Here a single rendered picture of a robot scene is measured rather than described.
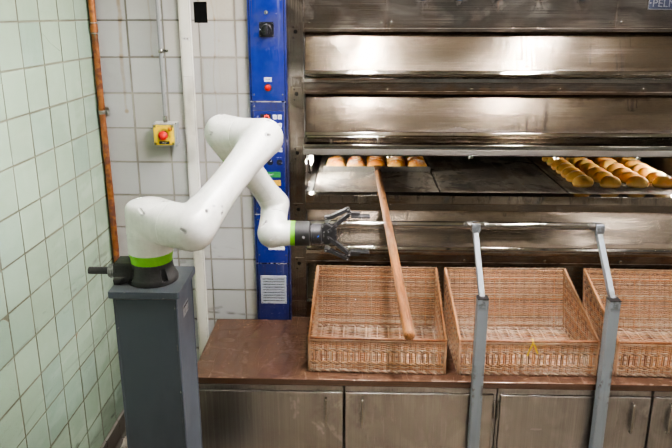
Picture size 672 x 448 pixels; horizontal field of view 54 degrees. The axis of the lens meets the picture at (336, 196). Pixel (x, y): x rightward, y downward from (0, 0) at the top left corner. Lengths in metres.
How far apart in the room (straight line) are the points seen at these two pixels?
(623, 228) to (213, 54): 1.97
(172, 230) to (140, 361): 0.44
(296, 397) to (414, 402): 0.47
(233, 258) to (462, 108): 1.24
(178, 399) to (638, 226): 2.13
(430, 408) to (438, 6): 1.64
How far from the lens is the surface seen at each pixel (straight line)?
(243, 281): 3.14
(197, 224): 1.83
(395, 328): 3.05
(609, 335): 2.69
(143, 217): 1.92
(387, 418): 2.79
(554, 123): 3.00
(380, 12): 2.86
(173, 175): 3.04
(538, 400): 2.82
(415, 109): 2.90
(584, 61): 3.00
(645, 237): 3.27
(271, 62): 2.85
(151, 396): 2.14
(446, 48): 2.89
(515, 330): 3.13
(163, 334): 2.03
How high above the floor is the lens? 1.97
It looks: 16 degrees down
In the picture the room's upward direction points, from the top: straight up
